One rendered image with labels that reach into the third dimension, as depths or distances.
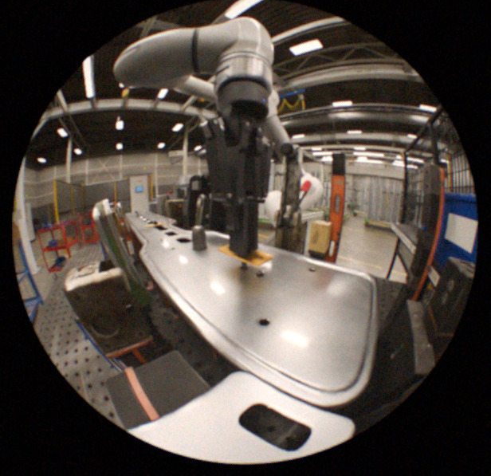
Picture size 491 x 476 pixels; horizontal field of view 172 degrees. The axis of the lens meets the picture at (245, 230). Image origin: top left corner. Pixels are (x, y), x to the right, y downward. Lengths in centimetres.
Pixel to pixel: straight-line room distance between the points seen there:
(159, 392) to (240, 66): 35
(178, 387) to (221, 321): 8
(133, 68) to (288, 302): 41
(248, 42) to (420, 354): 41
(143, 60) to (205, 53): 10
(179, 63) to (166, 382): 39
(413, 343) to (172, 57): 46
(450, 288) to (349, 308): 12
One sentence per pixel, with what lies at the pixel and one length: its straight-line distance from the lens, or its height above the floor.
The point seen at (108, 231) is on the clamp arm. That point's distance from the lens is 18.
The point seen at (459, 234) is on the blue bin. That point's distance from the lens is 34.
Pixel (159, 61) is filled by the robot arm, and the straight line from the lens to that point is 31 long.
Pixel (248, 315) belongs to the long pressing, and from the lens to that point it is 16.
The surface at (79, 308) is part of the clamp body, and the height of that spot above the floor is 101.
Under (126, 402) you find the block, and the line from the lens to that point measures 17.
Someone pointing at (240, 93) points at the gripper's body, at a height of 124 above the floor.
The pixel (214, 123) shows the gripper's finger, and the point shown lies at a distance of 18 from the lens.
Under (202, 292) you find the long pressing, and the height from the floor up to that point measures 100.
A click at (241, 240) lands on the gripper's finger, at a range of 21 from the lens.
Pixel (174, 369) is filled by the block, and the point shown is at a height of 98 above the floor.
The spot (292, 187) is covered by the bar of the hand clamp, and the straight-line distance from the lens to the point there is 34.
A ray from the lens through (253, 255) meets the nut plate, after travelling 22.
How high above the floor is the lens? 112
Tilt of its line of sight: 15 degrees down
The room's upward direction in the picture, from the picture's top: straight up
